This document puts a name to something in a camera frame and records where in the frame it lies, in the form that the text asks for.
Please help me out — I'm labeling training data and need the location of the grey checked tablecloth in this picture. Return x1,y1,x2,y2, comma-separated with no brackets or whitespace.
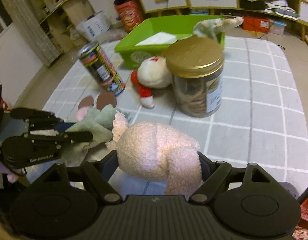
25,36,308,201

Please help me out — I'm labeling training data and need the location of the white sponge block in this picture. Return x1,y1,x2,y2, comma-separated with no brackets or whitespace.
136,31,177,46

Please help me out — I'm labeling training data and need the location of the red storage box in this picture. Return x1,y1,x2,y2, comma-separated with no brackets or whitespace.
242,16,271,33

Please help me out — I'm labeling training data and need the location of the light green fluffy towel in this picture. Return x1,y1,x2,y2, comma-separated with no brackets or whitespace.
60,105,130,167

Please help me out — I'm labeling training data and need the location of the pink plush toy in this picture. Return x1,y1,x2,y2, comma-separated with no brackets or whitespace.
106,112,203,198

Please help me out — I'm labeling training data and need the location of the bunny doll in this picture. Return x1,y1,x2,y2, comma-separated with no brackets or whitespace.
193,17,244,41

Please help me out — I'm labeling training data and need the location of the gold lid glass jar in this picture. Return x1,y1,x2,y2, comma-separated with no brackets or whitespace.
164,36,225,118

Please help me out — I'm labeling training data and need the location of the white red plush toy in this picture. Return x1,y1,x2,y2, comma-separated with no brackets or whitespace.
130,56,172,109

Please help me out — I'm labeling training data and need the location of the black drink can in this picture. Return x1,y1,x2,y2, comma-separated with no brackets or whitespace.
78,41,125,96

